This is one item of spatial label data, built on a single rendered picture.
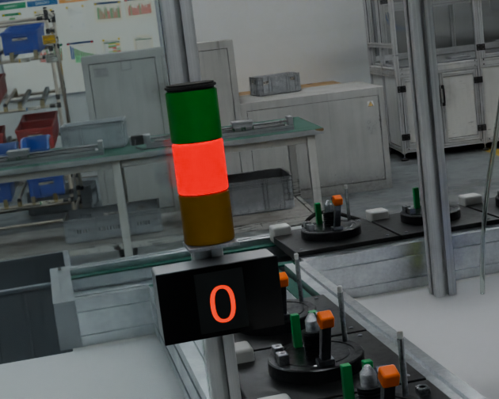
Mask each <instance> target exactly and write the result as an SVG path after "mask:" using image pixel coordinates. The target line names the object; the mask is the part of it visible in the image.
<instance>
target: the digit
mask: <svg viewBox="0 0 499 399"><path fill-rule="evenodd" d="M193 276H194V283H195V288H196V300H197V306H198V313H199V319H200V331H201V335H202V334H207V333H215V332H220V331H224V330H229V329H237V328H241V327H246V326H250V325H249V318H248V312H247V305H246V293H245V286H244V279H243V273H242V267H240V268H231V269H226V270H221V271H216V272H208V273H203V274H198V275H193Z"/></svg>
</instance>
